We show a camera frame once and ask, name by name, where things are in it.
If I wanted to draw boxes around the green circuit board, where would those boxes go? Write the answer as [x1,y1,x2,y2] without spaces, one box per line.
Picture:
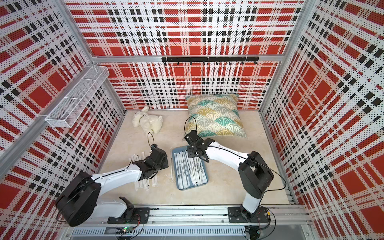
[116,227,135,236]

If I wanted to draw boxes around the white wire mesh basket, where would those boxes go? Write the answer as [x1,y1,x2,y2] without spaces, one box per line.
[45,66,109,128]

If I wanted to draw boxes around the white plush toy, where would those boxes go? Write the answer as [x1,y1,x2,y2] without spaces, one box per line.
[132,106,164,134]

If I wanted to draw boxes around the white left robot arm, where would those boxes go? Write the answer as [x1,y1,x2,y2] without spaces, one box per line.
[55,144,169,227]

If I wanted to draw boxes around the blue plastic storage tray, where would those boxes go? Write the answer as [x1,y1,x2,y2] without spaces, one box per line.
[172,146,209,191]

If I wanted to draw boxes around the geometric fan pattern pillow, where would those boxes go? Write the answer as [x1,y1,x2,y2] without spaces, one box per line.
[185,94,247,138]

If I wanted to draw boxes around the black wall hook rail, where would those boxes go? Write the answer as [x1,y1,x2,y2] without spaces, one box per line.
[161,56,260,64]

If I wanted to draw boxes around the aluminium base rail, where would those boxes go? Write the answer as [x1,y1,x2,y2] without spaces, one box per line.
[60,205,317,240]

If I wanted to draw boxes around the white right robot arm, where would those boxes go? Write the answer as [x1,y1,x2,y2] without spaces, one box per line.
[184,130,274,218]

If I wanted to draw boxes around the white paper straw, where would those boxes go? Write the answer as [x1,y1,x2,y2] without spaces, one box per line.
[130,155,138,164]
[175,154,184,190]

